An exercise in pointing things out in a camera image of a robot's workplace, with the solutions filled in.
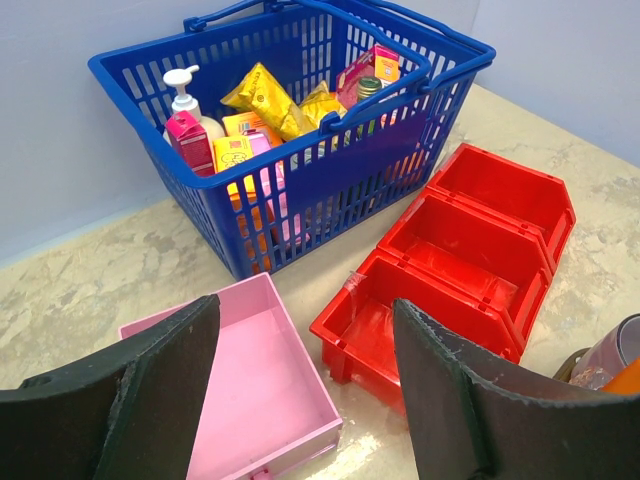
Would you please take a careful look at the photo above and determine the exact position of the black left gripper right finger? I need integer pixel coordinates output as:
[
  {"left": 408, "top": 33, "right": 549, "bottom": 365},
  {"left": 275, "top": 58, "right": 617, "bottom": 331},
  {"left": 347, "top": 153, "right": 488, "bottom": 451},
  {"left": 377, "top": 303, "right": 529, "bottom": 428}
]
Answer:
[{"left": 393, "top": 299, "right": 639, "bottom": 479}]

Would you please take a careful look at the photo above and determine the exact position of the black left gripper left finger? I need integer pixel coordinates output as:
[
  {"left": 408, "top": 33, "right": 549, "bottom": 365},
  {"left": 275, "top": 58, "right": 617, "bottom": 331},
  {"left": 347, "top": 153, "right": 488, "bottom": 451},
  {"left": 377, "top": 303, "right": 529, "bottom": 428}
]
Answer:
[{"left": 1, "top": 294, "right": 220, "bottom": 479}]

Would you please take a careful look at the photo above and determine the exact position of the translucent purple mug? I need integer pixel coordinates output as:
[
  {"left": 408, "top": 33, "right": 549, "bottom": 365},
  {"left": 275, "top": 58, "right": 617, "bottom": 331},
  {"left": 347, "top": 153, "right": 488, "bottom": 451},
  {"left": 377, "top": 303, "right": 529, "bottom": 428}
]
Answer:
[{"left": 569, "top": 313, "right": 639, "bottom": 390}]

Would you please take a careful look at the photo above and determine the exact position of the brown wooden oval tray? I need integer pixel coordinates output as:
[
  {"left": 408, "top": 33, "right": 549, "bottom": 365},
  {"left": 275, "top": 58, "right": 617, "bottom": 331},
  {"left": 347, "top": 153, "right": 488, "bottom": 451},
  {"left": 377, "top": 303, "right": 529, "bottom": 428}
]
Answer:
[{"left": 553, "top": 347, "right": 589, "bottom": 383}]

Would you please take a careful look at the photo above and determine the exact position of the pink drawer box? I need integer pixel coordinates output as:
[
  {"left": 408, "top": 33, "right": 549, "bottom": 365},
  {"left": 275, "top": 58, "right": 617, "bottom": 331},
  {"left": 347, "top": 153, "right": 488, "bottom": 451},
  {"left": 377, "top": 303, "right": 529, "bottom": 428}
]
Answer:
[{"left": 118, "top": 271, "right": 344, "bottom": 480}]

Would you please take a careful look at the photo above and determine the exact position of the red three-compartment bin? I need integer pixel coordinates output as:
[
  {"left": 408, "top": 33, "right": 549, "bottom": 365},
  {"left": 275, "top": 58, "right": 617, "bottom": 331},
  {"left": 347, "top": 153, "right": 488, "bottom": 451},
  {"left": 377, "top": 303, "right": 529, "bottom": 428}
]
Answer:
[{"left": 310, "top": 143, "right": 576, "bottom": 410}]

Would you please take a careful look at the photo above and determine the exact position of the blue plastic shopping basket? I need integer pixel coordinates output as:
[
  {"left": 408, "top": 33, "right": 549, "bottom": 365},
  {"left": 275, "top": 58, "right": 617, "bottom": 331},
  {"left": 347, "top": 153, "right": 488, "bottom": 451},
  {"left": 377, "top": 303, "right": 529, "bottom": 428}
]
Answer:
[{"left": 88, "top": 1, "right": 496, "bottom": 279}]

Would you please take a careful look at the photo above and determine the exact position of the pink small box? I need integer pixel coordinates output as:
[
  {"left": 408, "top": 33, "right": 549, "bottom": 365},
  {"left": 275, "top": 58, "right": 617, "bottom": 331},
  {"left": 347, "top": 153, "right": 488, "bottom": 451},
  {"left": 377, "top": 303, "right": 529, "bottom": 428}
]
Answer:
[{"left": 164, "top": 111, "right": 215, "bottom": 177}]

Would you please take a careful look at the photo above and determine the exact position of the orange carton left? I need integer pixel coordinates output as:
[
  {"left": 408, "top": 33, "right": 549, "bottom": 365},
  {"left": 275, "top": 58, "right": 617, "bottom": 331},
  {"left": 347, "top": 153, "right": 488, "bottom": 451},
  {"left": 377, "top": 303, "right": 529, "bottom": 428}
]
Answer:
[{"left": 212, "top": 112, "right": 283, "bottom": 173}]

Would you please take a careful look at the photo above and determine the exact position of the white pump lotion bottle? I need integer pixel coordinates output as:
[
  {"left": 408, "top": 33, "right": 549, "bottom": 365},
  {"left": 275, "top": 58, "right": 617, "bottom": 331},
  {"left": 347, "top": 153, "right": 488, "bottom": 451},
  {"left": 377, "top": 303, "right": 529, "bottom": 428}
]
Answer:
[{"left": 162, "top": 65, "right": 226, "bottom": 141}]

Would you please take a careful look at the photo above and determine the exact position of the yellow snack bag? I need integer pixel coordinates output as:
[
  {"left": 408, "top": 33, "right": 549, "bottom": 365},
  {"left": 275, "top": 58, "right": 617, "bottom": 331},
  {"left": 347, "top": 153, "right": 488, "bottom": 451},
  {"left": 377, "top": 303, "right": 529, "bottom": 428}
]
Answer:
[{"left": 220, "top": 62, "right": 316, "bottom": 141}]

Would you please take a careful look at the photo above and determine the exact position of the green glass bottle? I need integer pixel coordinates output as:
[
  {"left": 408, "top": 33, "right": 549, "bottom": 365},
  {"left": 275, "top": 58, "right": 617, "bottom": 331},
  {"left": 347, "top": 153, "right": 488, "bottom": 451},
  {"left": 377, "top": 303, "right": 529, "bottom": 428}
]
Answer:
[{"left": 356, "top": 75, "right": 383, "bottom": 102}]

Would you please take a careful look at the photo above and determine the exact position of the yellow green packet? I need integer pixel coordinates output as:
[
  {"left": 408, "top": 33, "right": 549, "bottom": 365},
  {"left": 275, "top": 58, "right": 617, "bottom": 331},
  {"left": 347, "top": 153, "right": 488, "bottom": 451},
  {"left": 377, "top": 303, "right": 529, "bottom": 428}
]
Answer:
[{"left": 299, "top": 80, "right": 347, "bottom": 129}]

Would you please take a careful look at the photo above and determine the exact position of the orange box in basket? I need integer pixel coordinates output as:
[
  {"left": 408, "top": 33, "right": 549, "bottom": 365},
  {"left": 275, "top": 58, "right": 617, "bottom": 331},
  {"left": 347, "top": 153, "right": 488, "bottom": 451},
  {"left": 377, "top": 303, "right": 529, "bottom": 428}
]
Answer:
[{"left": 336, "top": 44, "right": 400, "bottom": 109}]

